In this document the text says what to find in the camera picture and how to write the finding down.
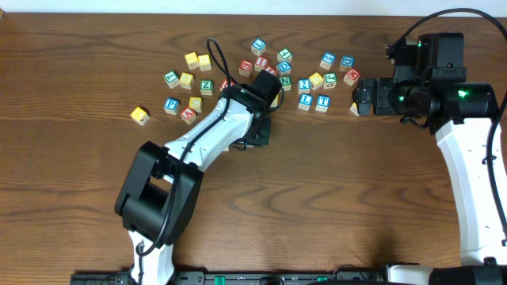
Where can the blue 2 block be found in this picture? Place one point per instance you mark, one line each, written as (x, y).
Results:
(304, 86)

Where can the red i block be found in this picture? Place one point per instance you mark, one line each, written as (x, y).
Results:
(261, 63)
(271, 70)

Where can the green 4 block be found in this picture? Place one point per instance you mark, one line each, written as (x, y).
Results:
(284, 55)

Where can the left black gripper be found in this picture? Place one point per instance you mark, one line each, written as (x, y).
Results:
(262, 132)

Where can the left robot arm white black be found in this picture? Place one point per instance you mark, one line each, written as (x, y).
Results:
(158, 197)

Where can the yellow block centre right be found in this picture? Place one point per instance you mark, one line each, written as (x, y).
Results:
(316, 80)

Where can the red M block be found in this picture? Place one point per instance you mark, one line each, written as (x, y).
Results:
(351, 76)

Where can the red I block upper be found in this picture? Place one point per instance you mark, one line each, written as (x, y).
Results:
(261, 63)

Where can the blue l block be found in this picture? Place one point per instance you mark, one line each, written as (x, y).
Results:
(305, 101)
(258, 47)

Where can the yellow block far right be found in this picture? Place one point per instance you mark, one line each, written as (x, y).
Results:
(354, 109)

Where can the red E block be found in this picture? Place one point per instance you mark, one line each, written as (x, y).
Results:
(245, 68)

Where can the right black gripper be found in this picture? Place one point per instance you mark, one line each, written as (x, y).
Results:
(386, 89)

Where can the yellow C block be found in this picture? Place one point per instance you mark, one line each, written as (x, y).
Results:
(196, 104)

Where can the green L block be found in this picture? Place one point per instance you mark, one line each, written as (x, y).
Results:
(172, 79)

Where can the blue L block lower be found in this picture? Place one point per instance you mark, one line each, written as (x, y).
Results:
(305, 101)

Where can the blue d block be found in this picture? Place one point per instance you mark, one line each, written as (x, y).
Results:
(283, 68)
(346, 64)

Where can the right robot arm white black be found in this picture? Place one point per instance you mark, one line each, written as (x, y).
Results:
(429, 81)

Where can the red A block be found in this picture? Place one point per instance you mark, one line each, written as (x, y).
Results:
(188, 115)

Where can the green Z block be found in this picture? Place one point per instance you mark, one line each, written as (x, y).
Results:
(206, 87)

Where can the blue L block top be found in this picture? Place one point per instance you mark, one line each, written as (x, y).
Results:
(258, 47)

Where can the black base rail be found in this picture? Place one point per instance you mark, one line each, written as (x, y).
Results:
(345, 274)

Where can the green J block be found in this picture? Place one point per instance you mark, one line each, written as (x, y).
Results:
(330, 80)

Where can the blue 5 block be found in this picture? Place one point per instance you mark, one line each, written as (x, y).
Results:
(327, 60)

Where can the red I block lower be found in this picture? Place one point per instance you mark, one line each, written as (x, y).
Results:
(271, 70)

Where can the blue T block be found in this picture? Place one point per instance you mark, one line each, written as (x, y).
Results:
(322, 103)

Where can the blue P block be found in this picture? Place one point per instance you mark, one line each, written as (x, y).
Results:
(171, 106)

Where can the yellow block beside L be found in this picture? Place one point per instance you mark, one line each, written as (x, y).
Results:
(186, 80)

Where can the green N block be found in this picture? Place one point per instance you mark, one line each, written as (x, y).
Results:
(286, 82)

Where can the blue D block centre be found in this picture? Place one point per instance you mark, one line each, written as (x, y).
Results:
(283, 68)

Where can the blue D block right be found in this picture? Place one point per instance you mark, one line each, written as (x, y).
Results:
(346, 64)

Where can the red U block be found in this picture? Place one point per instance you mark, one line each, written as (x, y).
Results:
(225, 84)

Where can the yellow block far left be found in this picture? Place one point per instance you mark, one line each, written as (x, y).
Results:
(140, 115)

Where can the yellow block top left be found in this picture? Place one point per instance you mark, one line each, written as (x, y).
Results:
(192, 60)

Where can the yellow S block top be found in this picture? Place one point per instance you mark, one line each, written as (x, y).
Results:
(204, 62)

